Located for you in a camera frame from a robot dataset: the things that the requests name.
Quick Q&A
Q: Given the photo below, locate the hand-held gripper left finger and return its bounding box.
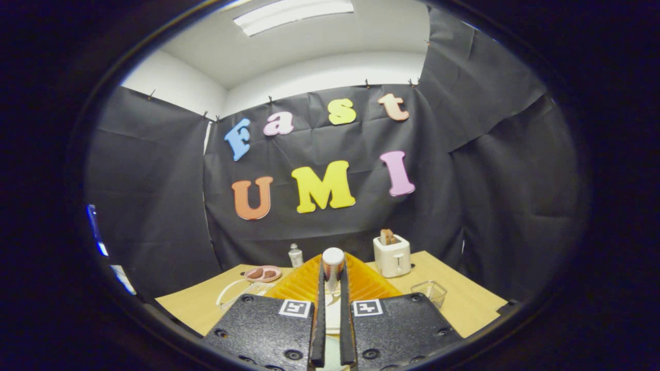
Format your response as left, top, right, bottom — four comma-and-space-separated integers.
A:
201, 254, 327, 371

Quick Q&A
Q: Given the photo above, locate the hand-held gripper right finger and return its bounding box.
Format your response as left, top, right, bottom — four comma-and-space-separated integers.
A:
339, 252, 464, 371

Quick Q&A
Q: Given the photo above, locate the white dish rack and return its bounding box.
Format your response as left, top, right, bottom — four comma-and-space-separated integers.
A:
216, 278, 289, 311

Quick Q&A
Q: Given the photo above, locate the metal wire basket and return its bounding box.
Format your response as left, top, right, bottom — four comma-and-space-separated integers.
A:
411, 280, 448, 310

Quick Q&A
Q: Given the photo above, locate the pink checked handle spoon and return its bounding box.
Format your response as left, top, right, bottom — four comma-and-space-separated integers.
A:
322, 247, 345, 295

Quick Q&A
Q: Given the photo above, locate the pink plate with food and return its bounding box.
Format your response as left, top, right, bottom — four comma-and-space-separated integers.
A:
244, 265, 283, 283

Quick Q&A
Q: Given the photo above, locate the white toaster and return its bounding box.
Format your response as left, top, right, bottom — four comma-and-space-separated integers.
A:
373, 234, 412, 279

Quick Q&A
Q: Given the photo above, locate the black backdrop cloth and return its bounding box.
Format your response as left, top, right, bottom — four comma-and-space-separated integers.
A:
85, 8, 588, 305

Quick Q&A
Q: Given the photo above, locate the ceiling light panel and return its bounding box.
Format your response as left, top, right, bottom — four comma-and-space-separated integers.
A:
233, 0, 355, 37

